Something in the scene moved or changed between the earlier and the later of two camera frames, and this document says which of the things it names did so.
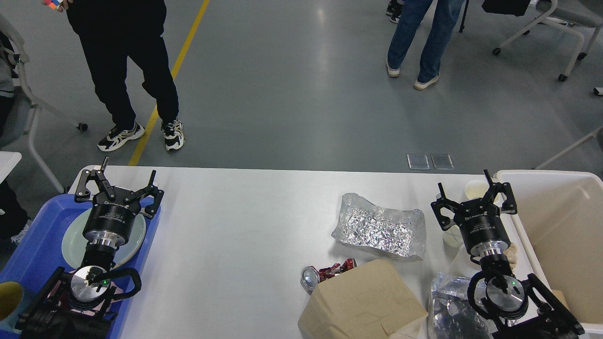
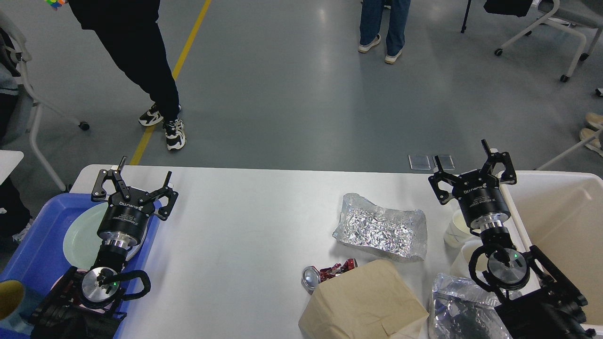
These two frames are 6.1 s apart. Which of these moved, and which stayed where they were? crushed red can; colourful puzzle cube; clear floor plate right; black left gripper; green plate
Moved: black left gripper
Stayed: green plate; clear floor plate right; colourful puzzle cube; crushed red can
